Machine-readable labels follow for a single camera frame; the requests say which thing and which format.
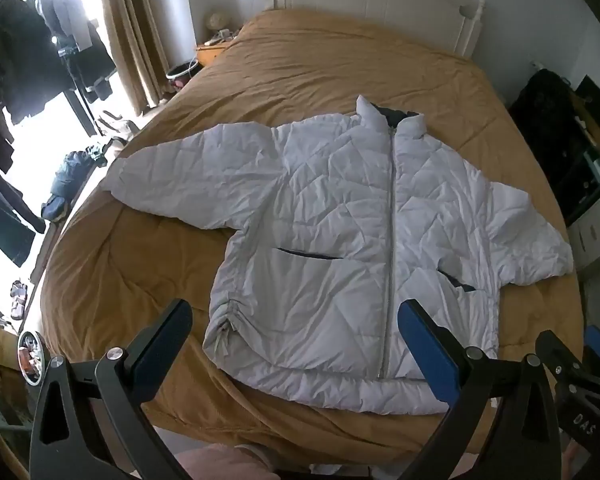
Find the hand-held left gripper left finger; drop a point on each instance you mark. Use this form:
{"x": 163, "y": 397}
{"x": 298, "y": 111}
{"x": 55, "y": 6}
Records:
{"x": 161, "y": 344}

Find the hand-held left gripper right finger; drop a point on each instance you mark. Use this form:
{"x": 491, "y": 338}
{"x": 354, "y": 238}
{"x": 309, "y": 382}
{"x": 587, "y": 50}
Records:
{"x": 427, "y": 350}

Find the white puffer jacket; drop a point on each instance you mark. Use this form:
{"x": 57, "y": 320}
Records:
{"x": 330, "y": 210}

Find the white drawer cabinet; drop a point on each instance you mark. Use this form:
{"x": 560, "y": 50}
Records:
{"x": 597, "y": 235}

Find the round metal tin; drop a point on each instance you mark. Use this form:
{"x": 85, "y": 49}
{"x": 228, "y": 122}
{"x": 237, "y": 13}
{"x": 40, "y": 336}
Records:
{"x": 30, "y": 357}

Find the person's pink clothing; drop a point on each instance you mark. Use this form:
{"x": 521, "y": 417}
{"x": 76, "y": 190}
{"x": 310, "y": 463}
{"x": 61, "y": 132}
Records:
{"x": 215, "y": 465}

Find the pair of slippers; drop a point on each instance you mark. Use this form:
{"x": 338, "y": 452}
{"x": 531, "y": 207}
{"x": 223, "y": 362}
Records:
{"x": 19, "y": 300}

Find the blue bundled jacket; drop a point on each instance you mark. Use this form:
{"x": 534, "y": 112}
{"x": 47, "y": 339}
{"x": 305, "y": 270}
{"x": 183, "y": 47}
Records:
{"x": 70, "y": 180}

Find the black shelf unit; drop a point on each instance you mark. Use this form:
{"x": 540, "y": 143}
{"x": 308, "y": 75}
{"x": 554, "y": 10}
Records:
{"x": 597, "y": 160}

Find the dark green hanging garment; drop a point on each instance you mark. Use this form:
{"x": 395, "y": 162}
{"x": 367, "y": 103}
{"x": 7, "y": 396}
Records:
{"x": 5, "y": 210}

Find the black garment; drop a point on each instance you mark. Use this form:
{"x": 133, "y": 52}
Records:
{"x": 542, "y": 140}

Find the white-rimmed basket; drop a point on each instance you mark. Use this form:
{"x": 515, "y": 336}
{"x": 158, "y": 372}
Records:
{"x": 182, "y": 76}

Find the wooden nightstand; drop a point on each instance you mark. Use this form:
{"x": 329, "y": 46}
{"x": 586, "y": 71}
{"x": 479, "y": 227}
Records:
{"x": 211, "y": 54}

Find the brown bed blanket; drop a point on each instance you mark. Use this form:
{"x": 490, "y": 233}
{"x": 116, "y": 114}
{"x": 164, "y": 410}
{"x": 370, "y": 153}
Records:
{"x": 305, "y": 70}

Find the black hanging coat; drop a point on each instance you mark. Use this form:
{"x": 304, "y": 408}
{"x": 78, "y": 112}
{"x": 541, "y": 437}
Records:
{"x": 15, "y": 75}

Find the dark hanging jacket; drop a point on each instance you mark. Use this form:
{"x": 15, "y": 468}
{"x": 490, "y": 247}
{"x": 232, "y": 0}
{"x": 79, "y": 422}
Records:
{"x": 80, "y": 45}

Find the brown curtain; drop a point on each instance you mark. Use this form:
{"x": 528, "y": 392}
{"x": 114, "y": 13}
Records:
{"x": 130, "y": 35}

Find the round bedside lamp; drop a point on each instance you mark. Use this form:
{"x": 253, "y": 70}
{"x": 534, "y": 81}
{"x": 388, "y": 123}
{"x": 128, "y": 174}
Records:
{"x": 218, "y": 21}

